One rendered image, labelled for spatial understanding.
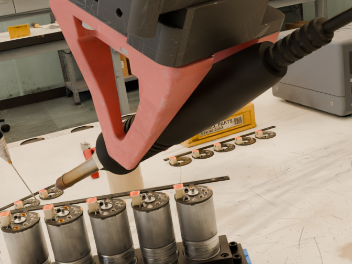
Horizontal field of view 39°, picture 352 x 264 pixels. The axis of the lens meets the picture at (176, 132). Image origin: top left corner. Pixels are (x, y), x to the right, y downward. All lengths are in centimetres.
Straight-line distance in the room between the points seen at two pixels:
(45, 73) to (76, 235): 441
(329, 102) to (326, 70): 4
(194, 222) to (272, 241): 8
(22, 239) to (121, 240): 6
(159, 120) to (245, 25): 5
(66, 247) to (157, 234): 6
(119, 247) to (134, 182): 16
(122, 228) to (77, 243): 3
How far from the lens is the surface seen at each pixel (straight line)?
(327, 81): 63
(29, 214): 34
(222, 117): 19
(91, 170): 27
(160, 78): 16
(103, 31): 18
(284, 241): 38
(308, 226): 40
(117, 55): 268
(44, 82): 473
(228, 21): 17
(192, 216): 32
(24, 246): 33
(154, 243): 32
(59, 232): 32
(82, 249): 33
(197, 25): 15
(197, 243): 32
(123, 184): 48
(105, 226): 32
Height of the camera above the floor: 95
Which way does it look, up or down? 18 degrees down
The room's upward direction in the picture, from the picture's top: 9 degrees counter-clockwise
